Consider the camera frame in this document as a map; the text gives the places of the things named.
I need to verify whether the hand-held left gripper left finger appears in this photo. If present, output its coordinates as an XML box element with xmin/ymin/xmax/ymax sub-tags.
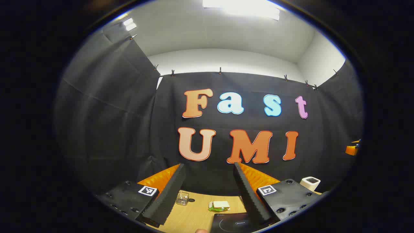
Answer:
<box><xmin>97</xmin><ymin>163</ymin><xmax>187</xmax><ymax>228</ymax></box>

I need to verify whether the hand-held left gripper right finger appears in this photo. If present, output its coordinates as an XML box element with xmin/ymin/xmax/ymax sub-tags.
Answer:
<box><xmin>234</xmin><ymin>162</ymin><xmax>327</xmax><ymax>227</ymax></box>

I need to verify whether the black induction cooktop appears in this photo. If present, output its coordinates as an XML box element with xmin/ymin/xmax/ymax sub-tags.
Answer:
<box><xmin>210</xmin><ymin>212</ymin><xmax>259</xmax><ymax>233</ymax></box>

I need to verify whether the sandwich with lettuce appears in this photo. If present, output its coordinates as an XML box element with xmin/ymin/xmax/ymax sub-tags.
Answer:
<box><xmin>209</xmin><ymin>201</ymin><xmax>231</xmax><ymax>213</ymax></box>

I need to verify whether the white toaster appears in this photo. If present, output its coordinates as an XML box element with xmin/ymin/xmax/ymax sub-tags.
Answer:
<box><xmin>300</xmin><ymin>176</ymin><xmax>321</xmax><ymax>192</ymax></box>

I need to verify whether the row of cloth clips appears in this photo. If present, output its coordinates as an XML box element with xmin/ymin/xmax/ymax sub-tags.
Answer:
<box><xmin>129</xmin><ymin>34</ymin><xmax>340</xmax><ymax>90</ymax></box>

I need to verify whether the large ceiling light panel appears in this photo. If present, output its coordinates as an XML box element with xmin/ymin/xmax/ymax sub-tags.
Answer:
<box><xmin>202</xmin><ymin>0</ymin><xmax>280</xmax><ymax>21</ymax></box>

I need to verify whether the wire utensil holder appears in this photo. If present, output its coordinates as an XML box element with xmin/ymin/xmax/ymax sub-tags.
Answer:
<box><xmin>176</xmin><ymin>191</ymin><xmax>190</xmax><ymax>206</ymax></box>

